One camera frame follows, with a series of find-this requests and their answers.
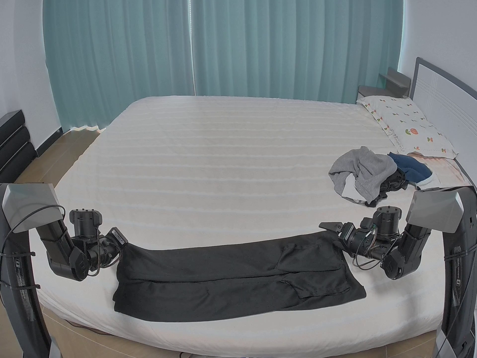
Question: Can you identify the grey bedside table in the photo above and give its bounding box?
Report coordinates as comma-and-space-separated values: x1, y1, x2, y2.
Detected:
358, 67, 411, 100

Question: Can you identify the black T-shirt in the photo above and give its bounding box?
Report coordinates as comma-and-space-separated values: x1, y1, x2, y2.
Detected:
113, 230, 367, 323

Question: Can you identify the black chest of drawers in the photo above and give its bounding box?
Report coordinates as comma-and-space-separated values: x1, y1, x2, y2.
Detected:
0, 110, 38, 180

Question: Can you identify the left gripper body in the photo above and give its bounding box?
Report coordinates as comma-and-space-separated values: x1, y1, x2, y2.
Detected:
101, 227, 129, 264

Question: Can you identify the pile of clothes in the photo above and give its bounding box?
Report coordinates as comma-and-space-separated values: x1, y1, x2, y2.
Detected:
329, 146, 440, 206

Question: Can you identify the bed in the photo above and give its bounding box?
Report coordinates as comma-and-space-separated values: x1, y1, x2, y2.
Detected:
34, 56, 477, 353

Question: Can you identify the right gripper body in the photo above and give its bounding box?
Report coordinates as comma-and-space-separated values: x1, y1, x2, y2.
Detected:
339, 223, 367, 256

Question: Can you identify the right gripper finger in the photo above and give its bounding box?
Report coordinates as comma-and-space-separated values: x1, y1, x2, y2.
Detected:
320, 222, 349, 234

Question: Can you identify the blue-green curtain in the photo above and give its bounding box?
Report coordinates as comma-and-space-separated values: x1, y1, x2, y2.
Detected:
43, 0, 196, 131
191, 0, 405, 105

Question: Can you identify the white printed pillow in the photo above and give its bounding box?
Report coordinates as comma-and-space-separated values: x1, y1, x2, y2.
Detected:
357, 95, 458, 159

